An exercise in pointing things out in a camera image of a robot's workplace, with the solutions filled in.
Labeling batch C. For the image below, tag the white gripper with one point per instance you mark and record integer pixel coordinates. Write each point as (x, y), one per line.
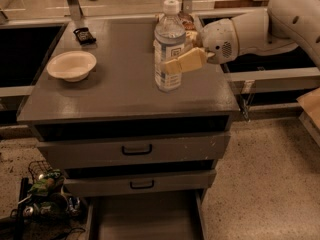
(218, 41)

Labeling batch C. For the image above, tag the clear plastic water bottle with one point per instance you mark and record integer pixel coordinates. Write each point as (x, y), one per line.
(167, 82)

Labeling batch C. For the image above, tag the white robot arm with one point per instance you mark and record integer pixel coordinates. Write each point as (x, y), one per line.
(279, 28)

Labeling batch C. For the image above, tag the grey top drawer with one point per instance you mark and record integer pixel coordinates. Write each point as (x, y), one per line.
(115, 152)

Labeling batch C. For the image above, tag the grey drawer cabinet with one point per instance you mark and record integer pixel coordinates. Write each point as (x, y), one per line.
(119, 100)

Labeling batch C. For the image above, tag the grey middle drawer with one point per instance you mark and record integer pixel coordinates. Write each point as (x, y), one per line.
(136, 184)

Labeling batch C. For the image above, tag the grey open bottom drawer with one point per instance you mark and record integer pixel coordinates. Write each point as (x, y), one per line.
(174, 215)

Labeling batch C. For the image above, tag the brown and yellow snack bag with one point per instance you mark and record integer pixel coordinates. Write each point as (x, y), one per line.
(188, 25)

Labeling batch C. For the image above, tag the small black snack packet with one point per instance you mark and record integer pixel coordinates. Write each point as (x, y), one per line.
(84, 36)

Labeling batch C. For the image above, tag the white ceramic bowl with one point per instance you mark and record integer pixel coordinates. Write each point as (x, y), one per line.
(71, 66)

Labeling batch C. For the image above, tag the green chip bag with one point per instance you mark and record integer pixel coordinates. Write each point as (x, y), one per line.
(49, 183)

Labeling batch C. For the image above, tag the black wire basket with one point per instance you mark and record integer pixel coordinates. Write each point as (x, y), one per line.
(38, 168)

